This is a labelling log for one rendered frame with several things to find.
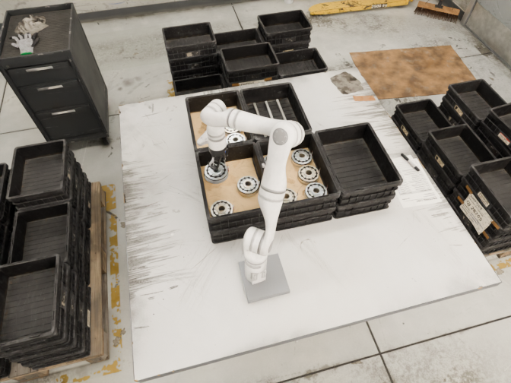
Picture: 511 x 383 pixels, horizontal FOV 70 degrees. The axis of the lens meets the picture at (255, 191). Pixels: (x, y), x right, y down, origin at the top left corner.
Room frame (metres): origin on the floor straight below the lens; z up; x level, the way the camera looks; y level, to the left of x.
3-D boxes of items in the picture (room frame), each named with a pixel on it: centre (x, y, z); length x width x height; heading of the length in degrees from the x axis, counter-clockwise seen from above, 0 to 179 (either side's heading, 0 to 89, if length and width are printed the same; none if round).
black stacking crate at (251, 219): (1.02, 0.10, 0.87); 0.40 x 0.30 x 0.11; 13
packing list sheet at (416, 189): (1.18, -0.82, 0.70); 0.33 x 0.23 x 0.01; 15
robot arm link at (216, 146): (1.04, 0.17, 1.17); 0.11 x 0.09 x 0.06; 61
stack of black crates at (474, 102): (2.11, -1.64, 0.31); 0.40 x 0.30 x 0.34; 15
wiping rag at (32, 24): (2.39, 1.53, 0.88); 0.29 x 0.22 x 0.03; 15
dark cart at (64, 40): (2.29, 1.46, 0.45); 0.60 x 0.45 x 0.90; 15
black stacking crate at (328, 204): (1.09, -0.19, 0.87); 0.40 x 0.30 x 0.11; 13
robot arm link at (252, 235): (0.66, 0.00, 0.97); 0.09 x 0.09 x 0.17; 68
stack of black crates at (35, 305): (0.58, 1.06, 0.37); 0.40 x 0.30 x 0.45; 14
